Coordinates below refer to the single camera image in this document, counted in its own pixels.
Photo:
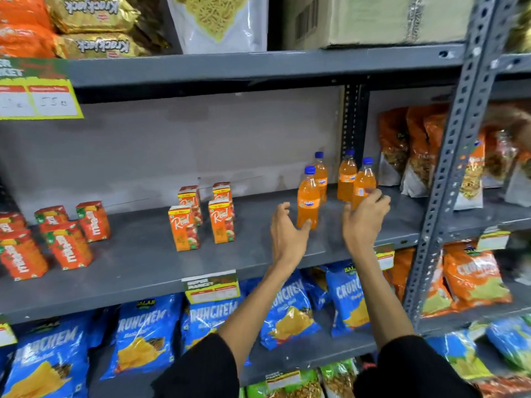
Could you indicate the red orange snack packet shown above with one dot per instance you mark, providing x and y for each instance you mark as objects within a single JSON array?
[{"x": 506, "y": 387}]

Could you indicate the person's right thumb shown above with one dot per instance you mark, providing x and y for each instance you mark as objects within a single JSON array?
[{"x": 348, "y": 212}]

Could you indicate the yellow green shelf price label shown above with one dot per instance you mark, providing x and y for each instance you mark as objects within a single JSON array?
[
  {"x": 211, "y": 288},
  {"x": 283, "y": 381},
  {"x": 385, "y": 256},
  {"x": 6, "y": 335},
  {"x": 493, "y": 240}
]

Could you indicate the row of blue snack packets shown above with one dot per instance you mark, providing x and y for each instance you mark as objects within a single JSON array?
[{"x": 143, "y": 335}]

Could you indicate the red mango drink carton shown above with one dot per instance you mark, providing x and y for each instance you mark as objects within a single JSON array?
[
  {"x": 50, "y": 214},
  {"x": 11, "y": 222},
  {"x": 68, "y": 248},
  {"x": 21, "y": 256},
  {"x": 93, "y": 222}
]

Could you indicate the blue green snack packet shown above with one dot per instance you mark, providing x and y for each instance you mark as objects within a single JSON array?
[
  {"x": 460, "y": 354},
  {"x": 512, "y": 341}
]

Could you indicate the person's left forearm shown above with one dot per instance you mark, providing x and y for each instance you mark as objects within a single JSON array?
[{"x": 257, "y": 304}]

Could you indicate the large yellow green price tag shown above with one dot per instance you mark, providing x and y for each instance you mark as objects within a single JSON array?
[{"x": 39, "y": 95}]

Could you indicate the orange juice carton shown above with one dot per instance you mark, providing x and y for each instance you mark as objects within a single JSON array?
[
  {"x": 183, "y": 230},
  {"x": 190, "y": 198},
  {"x": 223, "y": 191},
  {"x": 222, "y": 221}
]

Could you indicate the orange soda bottle blue cap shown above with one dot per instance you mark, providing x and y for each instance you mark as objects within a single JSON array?
[
  {"x": 320, "y": 174},
  {"x": 364, "y": 180},
  {"x": 347, "y": 180},
  {"x": 308, "y": 198}
]

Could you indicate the white noodle snack packet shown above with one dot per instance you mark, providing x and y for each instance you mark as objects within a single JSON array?
[{"x": 218, "y": 24}]

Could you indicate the orange biscuit packet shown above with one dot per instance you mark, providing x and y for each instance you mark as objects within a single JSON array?
[
  {"x": 23, "y": 10},
  {"x": 25, "y": 43}
]

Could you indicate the person's left black sleeve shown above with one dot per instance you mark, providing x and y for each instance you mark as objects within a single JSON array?
[{"x": 199, "y": 373}]

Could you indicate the person's right hand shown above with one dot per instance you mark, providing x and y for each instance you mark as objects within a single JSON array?
[{"x": 363, "y": 227}]

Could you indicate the person's left hand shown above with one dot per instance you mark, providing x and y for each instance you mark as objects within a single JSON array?
[{"x": 286, "y": 240}]

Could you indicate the orange clear namkeen packet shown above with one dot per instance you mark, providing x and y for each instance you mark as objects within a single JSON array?
[
  {"x": 473, "y": 178},
  {"x": 500, "y": 157},
  {"x": 417, "y": 153},
  {"x": 392, "y": 140},
  {"x": 520, "y": 182}
]

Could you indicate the gold biscuit packet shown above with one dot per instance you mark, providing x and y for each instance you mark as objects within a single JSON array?
[
  {"x": 99, "y": 46},
  {"x": 91, "y": 12}
]

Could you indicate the grey metal shelving rack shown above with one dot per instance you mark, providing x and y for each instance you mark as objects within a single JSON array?
[{"x": 249, "y": 66}]

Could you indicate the person's right forearm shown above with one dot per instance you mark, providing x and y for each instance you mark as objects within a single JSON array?
[{"x": 379, "y": 298}]

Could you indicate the brown cardboard box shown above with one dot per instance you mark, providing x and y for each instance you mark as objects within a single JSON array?
[{"x": 373, "y": 20}]

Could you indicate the person's black sleeve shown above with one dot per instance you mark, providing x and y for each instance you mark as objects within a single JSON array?
[
  {"x": 415, "y": 373},
  {"x": 199, "y": 373}
]

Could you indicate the person's right black sleeve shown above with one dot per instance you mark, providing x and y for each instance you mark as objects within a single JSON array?
[{"x": 415, "y": 373}]

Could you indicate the person's left thumb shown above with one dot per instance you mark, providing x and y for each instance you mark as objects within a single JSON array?
[{"x": 305, "y": 228}]

